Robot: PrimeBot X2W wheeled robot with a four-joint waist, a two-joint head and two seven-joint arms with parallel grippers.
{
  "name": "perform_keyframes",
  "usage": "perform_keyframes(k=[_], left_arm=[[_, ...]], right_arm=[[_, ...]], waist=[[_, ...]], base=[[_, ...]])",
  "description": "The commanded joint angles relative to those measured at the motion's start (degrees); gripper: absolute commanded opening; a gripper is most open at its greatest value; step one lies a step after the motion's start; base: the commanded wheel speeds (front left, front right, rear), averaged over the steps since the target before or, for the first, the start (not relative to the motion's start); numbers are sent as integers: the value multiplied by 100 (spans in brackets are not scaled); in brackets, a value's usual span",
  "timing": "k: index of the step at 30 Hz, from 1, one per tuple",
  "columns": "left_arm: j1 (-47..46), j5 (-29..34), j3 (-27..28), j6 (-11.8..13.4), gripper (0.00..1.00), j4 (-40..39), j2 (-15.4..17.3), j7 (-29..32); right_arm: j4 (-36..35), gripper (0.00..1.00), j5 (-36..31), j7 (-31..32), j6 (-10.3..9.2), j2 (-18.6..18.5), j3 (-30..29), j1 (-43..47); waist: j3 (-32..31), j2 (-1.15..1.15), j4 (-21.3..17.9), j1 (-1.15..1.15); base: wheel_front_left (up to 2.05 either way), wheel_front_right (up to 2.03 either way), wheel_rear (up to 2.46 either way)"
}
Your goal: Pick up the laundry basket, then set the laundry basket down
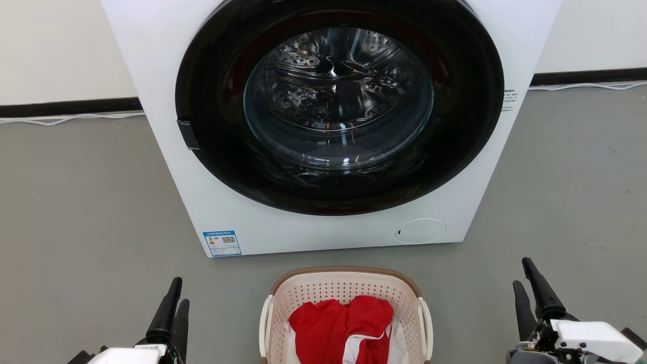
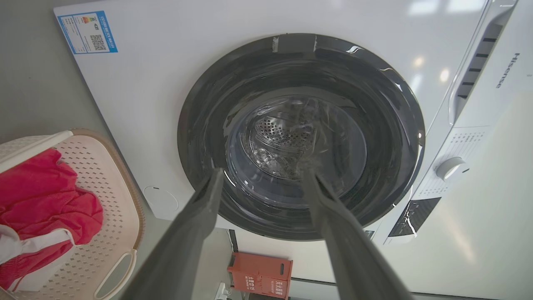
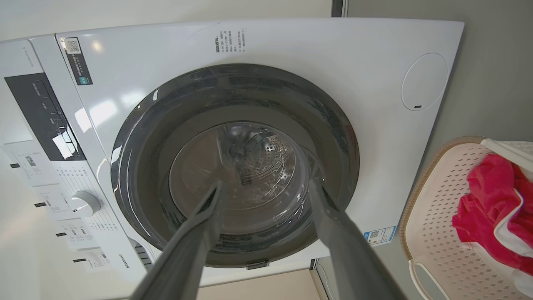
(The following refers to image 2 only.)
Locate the grey tape patch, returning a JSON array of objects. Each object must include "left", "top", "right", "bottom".
[{"left": 272, "top": 33, "right": 318, "bottom": 53}]

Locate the white washing machine control knob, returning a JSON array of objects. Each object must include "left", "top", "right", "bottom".
[{"left": 436, "top": 157, "right": 466, "bottom": 181}]

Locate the white garment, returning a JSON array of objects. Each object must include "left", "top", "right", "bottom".
[{"left": 0, "top": 225, "right": 76, "bottom": 292}]

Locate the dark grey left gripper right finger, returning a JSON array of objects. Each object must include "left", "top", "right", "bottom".
[{"left": 301, "top": 168, "right": 415, "bottom": 300}]

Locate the white front-load washing machine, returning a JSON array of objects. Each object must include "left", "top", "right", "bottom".
[{"left": 53, "top": 0, "right": 533, "bottom": 246}]

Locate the dark round washing machine door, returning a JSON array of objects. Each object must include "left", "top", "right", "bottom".
[{"left": 177, "top": 33, "right": 426, "bottom": 241}]

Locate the blue energy label sticker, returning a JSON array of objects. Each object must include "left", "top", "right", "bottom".
[{"left": 57, "top": 10, "right": 118, "bottom": 55}]

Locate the orange fire equipment box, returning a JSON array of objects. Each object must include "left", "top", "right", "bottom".
[{"left": 227, "top": 252, "right": 293, "bottom": 300}]

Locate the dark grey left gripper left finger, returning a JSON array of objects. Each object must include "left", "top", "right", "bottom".
[{"left": 120, "top": 168, "right": 225, "bottom": 300}]

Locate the red garment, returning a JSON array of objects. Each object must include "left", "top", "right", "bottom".
[{"left": 0, "top": 149, "right": 104, "bottom": 291}]

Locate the cream perforated laundry basket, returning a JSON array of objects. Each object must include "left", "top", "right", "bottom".
[{"left": 0, "top": 129, "right": 146, "bottom": 300}]

